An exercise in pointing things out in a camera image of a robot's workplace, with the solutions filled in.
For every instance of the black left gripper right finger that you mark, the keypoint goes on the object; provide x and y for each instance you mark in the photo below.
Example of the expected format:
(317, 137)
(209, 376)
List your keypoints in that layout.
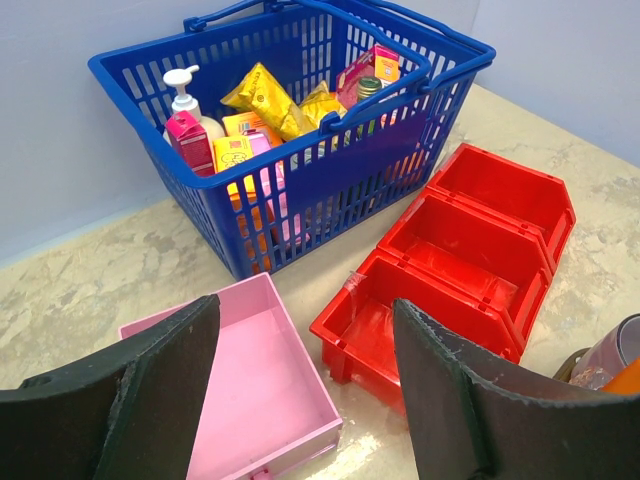
(475, 415)

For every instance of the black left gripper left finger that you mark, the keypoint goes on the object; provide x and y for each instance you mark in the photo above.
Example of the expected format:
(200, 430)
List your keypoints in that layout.
(128, 411)

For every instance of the translucent purple mug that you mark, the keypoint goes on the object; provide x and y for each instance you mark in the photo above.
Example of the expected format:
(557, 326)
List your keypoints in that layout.
(608, 358)

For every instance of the brown wooden oval tray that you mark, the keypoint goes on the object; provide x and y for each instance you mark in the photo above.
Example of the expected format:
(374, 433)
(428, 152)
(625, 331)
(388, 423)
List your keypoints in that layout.
(564, 372)

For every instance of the pink drawer box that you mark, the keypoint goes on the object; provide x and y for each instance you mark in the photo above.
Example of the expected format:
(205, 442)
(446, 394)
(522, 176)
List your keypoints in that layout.
(266, 410)

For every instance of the red three-compartment bin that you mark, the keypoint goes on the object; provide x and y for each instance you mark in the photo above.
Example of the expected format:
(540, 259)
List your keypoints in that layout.
(477, 250)

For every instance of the blue plastic shopping basket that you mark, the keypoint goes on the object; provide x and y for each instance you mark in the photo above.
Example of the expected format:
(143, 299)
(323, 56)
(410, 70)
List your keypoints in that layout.
(278, 206)

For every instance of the pink small box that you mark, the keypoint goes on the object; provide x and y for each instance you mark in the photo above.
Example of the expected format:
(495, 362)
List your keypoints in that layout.
(189, 139)

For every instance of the orange carton left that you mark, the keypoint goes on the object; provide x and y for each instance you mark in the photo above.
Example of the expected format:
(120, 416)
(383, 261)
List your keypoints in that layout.
(247, 136)

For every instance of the white pump lotion bottle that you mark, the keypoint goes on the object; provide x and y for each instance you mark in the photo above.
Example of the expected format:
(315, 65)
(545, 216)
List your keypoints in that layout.
(178, 79)

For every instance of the yellow snack bag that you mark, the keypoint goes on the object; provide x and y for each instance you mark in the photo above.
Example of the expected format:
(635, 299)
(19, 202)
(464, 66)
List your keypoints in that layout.
(260, 93)

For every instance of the green glass bottle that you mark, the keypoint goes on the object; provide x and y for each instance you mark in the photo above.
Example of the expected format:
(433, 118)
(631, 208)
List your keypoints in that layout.
(367, 86)

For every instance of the yellow green packet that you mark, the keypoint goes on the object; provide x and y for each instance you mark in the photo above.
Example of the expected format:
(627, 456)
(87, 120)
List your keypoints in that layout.
(320, 102)

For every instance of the orange box in basket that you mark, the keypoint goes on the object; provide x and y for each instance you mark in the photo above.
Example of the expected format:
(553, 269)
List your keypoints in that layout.
(378, 61)

